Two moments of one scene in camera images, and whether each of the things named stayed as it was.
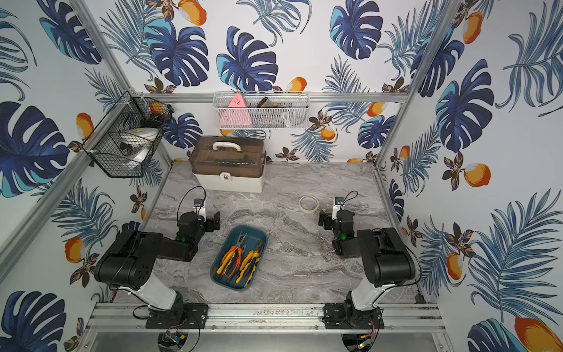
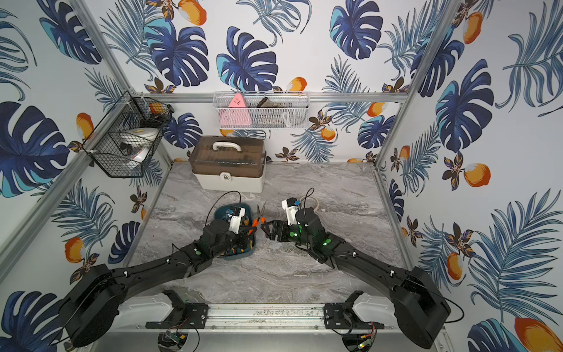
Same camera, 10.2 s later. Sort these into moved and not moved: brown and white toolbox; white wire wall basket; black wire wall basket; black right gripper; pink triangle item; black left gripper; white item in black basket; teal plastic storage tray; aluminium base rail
Moved: black left gripper; black right gripper; teal plastic storage tray
Not moved: aluminium base rail; white item in black basket; white wire wall basket; black wire wall basket; pink triangle item; brown and white toolbox
